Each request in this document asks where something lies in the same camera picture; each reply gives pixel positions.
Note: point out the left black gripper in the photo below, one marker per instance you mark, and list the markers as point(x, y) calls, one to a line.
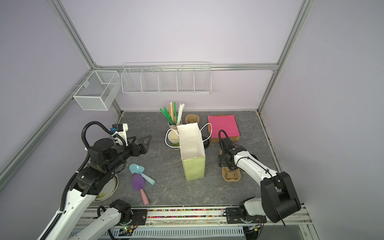
point(143, 149)

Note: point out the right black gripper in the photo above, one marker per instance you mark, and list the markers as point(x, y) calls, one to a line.
point(222, 160)

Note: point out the single cardboard cup carrier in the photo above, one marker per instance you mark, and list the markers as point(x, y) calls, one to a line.
point(227, 174)

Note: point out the painted paper gift bag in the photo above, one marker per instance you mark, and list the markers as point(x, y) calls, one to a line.
point(191, 146)

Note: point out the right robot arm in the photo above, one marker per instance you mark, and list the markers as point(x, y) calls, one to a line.
point(279, 198)

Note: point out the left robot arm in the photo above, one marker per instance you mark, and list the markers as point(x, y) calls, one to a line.
point(80, 191)

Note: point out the teal toy shovel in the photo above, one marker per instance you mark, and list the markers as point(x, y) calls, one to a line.
point(137, 169)

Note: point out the stack of green paper cups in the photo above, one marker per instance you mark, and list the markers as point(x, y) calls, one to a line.
point(173, 138)

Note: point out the pink utensil holder cup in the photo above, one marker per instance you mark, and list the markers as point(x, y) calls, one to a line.
point(175, 127)

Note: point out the pink napkin stack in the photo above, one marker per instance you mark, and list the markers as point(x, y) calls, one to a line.
point(224, 122)

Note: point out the green stirrer sticks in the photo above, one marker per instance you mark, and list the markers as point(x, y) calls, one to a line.
point(167, 115)

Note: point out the purple pink toy shovel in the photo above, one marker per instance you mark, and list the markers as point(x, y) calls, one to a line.
point(138, 183)

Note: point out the white wrapped straws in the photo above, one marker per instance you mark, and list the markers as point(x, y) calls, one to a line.
point(180, 113)

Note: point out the potted green plant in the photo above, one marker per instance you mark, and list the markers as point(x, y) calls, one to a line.
point(108, 190)

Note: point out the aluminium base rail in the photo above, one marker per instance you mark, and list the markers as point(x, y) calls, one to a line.
point(207, 217)

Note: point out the small white wire basket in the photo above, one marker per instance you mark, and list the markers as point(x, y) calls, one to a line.
point(99, 90)

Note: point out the wide white wire basket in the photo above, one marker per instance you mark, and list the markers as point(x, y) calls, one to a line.
point(166, 78)

